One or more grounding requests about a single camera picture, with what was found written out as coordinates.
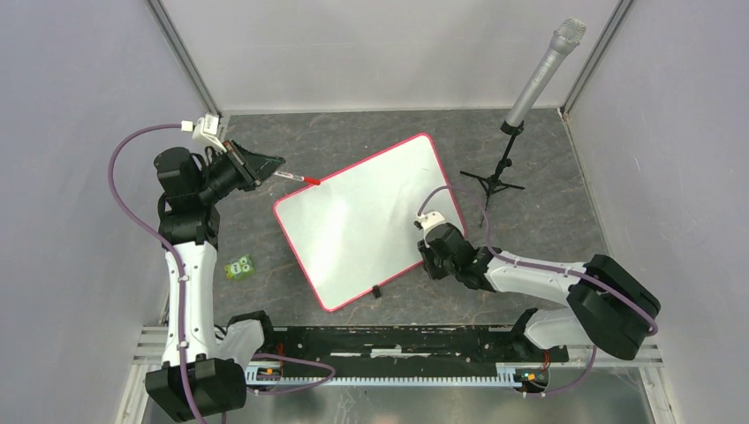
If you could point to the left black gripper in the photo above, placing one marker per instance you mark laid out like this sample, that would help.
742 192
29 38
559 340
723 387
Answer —
261 167

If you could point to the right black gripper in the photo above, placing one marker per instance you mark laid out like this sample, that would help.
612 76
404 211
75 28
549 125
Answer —
426 254

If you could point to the red capped whiteboard marker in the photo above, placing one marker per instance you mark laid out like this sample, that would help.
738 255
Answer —
295 177

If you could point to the white board with pink rim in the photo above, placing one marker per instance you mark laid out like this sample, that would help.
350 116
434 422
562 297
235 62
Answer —
355 230

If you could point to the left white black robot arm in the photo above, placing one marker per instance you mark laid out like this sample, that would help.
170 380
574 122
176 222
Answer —
201 375

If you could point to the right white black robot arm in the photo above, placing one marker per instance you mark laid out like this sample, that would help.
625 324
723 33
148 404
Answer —
600 302

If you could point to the black microphone tripod stand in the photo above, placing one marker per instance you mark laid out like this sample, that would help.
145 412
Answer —
493 184

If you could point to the small green eraser toy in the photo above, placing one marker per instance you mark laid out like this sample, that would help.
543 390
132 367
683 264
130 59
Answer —
240 268

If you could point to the silver microphone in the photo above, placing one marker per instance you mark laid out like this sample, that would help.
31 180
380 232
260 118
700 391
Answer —
563 42

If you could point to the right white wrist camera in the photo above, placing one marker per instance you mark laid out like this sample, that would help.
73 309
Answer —
428 221

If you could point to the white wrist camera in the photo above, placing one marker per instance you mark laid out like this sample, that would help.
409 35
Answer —
206 131
428 221

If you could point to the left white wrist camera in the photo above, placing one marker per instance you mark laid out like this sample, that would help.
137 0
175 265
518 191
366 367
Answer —
206 131

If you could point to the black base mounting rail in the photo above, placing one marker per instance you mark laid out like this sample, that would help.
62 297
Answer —
405 351

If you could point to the white slotted cable duct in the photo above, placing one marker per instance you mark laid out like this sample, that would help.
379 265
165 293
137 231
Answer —
505 377

